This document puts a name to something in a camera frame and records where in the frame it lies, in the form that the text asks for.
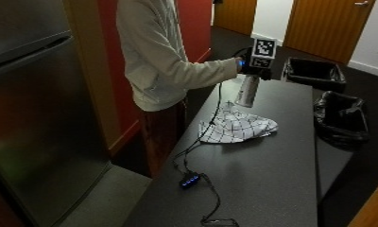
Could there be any white checked cloth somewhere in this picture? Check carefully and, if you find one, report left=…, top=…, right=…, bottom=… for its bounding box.
left=197, top=101, right=279, bottom=145

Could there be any wooden door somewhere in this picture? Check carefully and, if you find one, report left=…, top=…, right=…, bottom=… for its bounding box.
left=213, top=0, right=258, bottom=36
left=283, top=0, right=378, bottom=65

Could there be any stainless steel refrigerator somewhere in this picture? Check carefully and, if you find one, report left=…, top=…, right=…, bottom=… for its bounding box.
left=0, top=0, right=113, bottom=227

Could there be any black lined trash bin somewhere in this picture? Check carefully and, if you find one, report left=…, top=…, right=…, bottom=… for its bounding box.
left=281, top=57, right=347, bottom=94
left=313, top=90, right=371, bottom=146

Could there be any silver spray bottle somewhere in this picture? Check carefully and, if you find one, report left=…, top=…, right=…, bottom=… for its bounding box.
left=234, top=73, right=262, bottom=109

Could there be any white marker cube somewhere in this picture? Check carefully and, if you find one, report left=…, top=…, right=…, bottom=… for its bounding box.
left=249, top=37, right=278, bottom=69

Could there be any black hub cable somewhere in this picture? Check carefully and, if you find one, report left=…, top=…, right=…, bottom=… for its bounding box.
left=198, top=172, right=241, bottom=227

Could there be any the person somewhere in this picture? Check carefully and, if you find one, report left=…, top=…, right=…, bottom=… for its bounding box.
left=115, top=0, right=241, bottom=179

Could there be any black glove cable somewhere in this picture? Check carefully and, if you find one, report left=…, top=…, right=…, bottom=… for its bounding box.
left=172, top=46, right=254, bottom=176

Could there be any black usb hub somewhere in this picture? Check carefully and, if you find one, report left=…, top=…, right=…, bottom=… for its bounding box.
left=178, top=171, right=201, bottom=190

